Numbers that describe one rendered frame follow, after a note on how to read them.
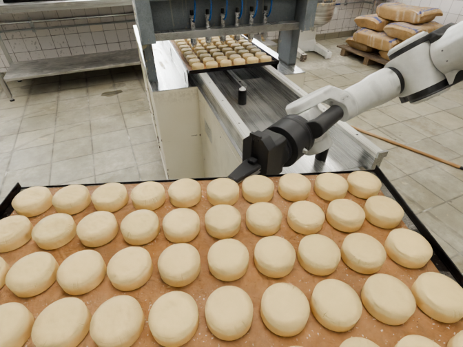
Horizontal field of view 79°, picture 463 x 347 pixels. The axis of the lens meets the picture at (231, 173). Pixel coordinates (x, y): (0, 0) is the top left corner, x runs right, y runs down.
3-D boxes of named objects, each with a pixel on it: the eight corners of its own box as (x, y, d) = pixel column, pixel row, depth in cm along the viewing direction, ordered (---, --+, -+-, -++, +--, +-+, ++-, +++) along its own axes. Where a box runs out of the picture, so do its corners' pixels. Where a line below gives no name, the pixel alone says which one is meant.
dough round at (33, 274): (64, 256, 36) (58, 246, 35) (55, 292, 32) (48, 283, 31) (20, 264, 35) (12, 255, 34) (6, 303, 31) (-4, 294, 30)
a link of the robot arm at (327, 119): (264, 124, 60) (292, 106, 67) (284, 168, 62) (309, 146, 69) (309, 109, 51) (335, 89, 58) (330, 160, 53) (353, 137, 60)
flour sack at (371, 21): (373, 33, 374) (377, 18, 363) (351, 26, 403) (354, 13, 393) (412, 28, 396) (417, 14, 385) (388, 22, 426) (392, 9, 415)
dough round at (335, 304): (316, 279, 33) (320, 270, 32) (360, 299, 32) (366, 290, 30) (304, 318, 30) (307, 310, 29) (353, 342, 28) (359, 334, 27)
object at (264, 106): (207, 217, 174) (194, 72, 117) (258, 204, 182) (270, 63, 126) (247, 331, 123) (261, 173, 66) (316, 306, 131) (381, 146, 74)
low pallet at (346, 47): (335, 53, 433) (336, 45, 426) (373, 46, 460) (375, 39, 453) (401, 79, 350) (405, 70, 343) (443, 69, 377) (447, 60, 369)
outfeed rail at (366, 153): (196, 20, 221) (196, 10, 217) (200, 20, 222) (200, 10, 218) (370, 174, 74) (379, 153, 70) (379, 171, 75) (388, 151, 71)
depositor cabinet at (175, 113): (153, 124, 262) (133, 25, 209) (226, 113, 280) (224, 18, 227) (177, 225, 169) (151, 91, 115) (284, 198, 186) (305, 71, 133)
